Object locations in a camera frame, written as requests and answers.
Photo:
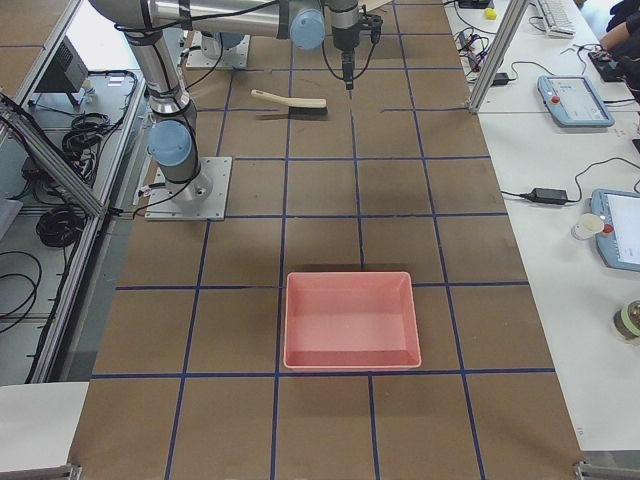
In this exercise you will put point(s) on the tape roll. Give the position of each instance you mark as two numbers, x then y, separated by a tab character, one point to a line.
626	321

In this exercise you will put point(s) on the white keyboard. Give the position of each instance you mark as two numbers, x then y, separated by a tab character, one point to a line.
555	20

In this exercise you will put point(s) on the pink plastic bin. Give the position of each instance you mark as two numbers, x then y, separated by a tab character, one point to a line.
350	322

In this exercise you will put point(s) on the aluminium frame post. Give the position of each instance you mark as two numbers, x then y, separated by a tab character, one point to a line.
510	22

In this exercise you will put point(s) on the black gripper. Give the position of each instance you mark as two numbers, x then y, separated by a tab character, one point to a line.
345	40

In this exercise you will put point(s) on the cream hand brush black bristles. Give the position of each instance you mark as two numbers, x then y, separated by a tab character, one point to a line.
297	107

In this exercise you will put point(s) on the teach pendant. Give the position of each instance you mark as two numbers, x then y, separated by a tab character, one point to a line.
573	102
618	243

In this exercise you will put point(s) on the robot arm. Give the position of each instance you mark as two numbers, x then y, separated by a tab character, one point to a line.
220	27

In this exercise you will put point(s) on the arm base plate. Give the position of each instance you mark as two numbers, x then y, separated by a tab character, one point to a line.
205	198
226	51

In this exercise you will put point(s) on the small yellow object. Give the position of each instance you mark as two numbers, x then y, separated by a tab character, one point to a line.
490	14

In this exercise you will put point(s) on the far teach pendant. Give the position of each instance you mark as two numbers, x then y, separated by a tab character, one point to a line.
573	102

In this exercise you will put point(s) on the black power adapter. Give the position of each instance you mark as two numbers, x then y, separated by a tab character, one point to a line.
548	196

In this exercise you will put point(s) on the white paper cup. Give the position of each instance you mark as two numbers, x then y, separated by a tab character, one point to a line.
587	226

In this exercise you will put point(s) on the near teach pendant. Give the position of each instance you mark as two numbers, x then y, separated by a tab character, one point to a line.
618	243

